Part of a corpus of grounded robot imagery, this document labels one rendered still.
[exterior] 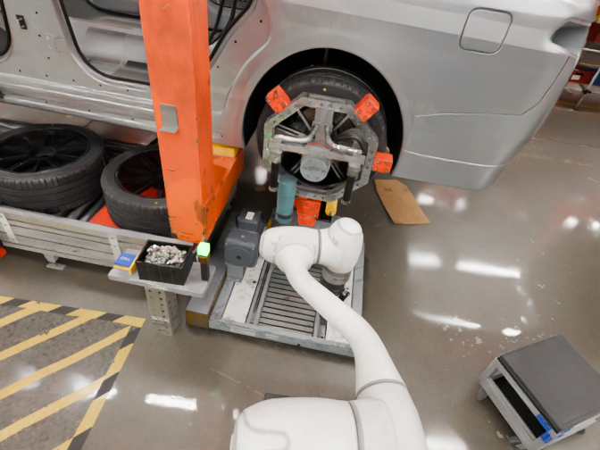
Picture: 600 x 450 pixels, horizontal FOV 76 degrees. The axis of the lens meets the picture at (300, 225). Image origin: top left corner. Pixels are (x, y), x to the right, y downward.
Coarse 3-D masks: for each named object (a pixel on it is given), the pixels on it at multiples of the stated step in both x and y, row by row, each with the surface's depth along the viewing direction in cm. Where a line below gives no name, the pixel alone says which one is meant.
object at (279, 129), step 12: (276, 132) 198; (288, 132) 192; (300, 132) 191; (288, 156) 214; (300, 156) 223; (288, 168) 208; (336, 168) 203; (360, 168) 197; (300, 180) 207; (324, 180) 210; (336, 180) 207
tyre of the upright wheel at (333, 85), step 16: (288, 80) 184; (304, 80) 174; (320, 80) 172; (336, 80) 172; (352, 80) 179; (288, 96) 178; (336, 96) 175; (352, 96) 174; (272, 112) 184; (384, 128) 182; (384, 144) 186; (352, 192) 208
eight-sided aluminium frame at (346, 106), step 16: (304, 96) 169; (320, 96) 172; (288, 112) 174; (352, 112) 169; (272, 128) 181; (368, 128) 174; (368, 144) 178; (368, 160) 184; (368, 176) 189; (304, 192) 201; (320, 192) 202; (336, 192) 198
